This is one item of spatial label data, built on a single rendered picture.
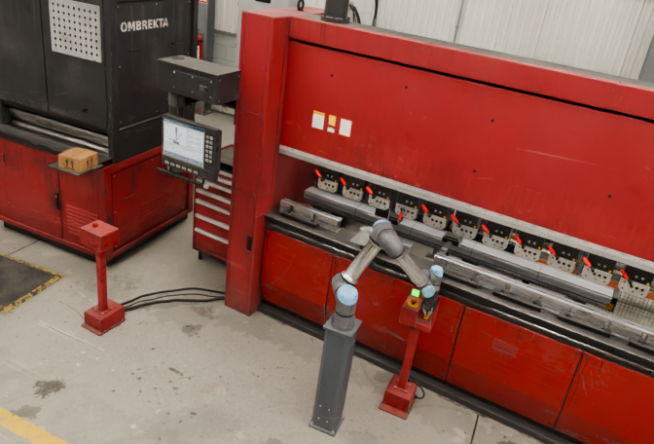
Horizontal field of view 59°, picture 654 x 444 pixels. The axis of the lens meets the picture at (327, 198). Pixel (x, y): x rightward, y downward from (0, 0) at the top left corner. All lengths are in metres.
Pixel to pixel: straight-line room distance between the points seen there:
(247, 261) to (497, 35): 4.69
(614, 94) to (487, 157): 0.76
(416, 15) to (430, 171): 4.52
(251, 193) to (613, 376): 2.59
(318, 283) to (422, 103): 1.54
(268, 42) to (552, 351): 2.62
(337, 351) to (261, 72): 1.84
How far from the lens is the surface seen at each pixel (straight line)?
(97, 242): 4.18
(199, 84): 3.77
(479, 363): 4.06
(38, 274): 5.30
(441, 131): 3.62
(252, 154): 4.07
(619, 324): 3.86
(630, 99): 3.39
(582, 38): 7.72
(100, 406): 4.04
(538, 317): 3.78
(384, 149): 3.78
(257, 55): 3.89
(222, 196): 4.87
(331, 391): 3.65
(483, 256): 4.10
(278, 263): 4.40
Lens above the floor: 2.81
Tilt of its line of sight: 24 degrees down
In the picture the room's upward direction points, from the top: 8 degrees clockwise
